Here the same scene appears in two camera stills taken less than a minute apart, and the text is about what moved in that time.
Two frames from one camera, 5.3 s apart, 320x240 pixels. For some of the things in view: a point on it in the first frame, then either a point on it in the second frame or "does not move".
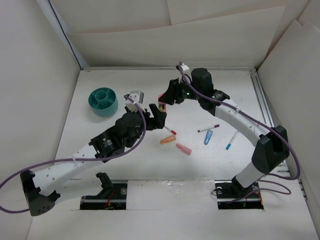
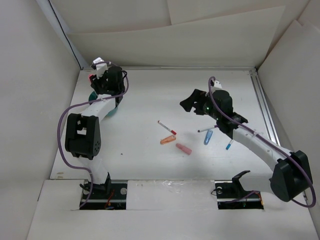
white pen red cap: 173,132 does not move
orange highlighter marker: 168,139 does not move
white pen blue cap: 229,145 does not move
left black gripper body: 134,139 -> 100,83
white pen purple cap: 208,128 does not move
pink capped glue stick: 162,105 -> 89,75
